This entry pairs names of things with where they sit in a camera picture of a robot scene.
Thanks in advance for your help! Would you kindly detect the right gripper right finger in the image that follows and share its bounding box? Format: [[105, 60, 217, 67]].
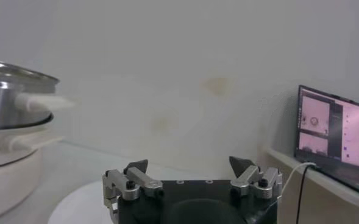
[[229, 155, 283, 200]]

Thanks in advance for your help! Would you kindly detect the white laptop cable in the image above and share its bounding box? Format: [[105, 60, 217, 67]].
[[281, 162, 317, 195]]

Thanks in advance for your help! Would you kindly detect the white side desk with laptop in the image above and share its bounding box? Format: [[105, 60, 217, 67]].
[[264, 145, 359, 224]]

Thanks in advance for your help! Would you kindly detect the black laptop power cable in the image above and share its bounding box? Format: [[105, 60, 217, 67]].
[[295, 164, 313, 224]]

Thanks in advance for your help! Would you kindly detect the cream electric cooking pot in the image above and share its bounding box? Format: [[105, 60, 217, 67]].
[[0, 115, 65, 223]]

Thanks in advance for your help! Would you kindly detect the round white plate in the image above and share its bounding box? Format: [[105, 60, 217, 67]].
[[48, 179, 122, 224]]

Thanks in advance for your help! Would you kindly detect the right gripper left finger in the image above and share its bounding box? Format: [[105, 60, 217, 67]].
[[102, 158, 164, 211]]

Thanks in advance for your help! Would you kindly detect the grey open laptop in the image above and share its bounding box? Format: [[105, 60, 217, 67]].
[[294, 84, 359, 200]]

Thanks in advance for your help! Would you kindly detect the perforated steel steamer basket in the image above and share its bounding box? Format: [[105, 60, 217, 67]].
[[0, 57, 76, 130]]

